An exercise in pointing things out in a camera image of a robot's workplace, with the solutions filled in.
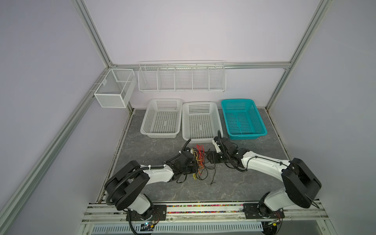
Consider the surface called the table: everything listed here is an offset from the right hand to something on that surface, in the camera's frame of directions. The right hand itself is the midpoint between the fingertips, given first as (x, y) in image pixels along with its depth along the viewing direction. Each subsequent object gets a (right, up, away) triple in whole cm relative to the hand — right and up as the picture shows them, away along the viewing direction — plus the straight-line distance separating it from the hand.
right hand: (211, 157), depth 88 cm
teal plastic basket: (+29, +24, +28) cm, 46 cm away
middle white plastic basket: (-5, +22, +24) cm, 33 cm away
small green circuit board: (-34, -31, -15) cm, 49 cm away
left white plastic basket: (-35, +24, +28) cm, 51 cm away
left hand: (-7, -6, 0) cm, 10 cm away
